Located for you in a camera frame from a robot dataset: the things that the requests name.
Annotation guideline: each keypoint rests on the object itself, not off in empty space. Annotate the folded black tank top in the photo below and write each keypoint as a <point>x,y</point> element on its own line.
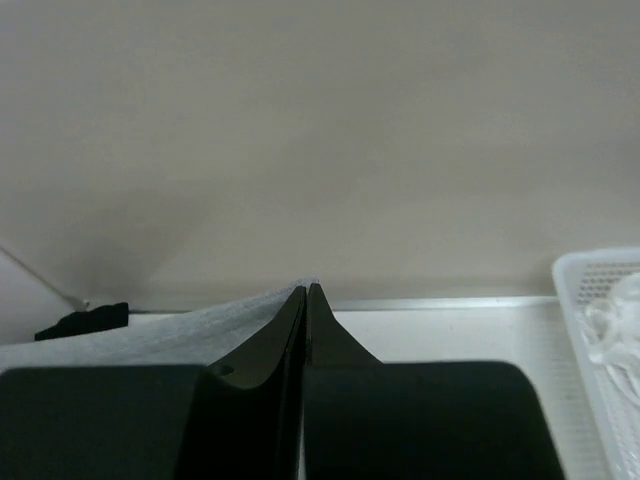
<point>100,319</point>

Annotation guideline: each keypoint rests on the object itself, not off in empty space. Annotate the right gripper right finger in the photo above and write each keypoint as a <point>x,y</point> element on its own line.
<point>365,419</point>

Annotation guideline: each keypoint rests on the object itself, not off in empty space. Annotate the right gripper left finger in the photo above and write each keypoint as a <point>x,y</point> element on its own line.
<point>236,418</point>

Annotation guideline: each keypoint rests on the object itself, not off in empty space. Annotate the crumpled white tank top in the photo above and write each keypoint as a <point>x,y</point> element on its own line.
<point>611,328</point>

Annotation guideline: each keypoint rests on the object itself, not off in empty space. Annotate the grey tank top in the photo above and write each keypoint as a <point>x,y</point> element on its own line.
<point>198,337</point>

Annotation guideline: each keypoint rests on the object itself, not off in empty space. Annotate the white plastic basket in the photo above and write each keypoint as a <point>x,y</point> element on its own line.
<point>598,292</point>

